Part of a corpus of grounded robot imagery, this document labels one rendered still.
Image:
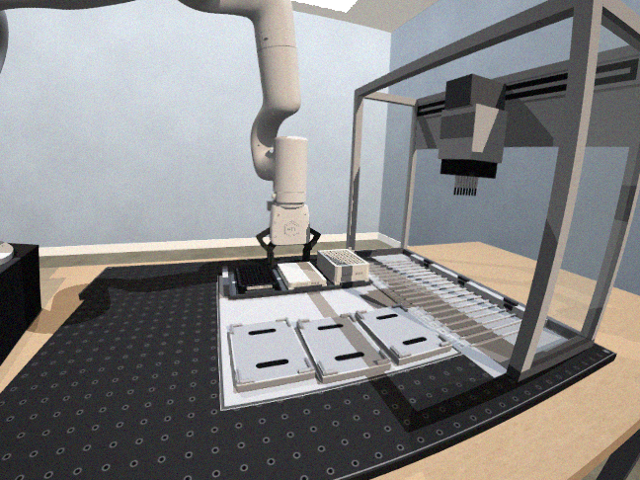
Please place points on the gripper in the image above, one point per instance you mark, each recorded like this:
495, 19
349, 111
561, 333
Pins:
291, 226

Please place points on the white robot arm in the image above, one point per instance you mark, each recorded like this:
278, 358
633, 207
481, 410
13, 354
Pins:
282, 159

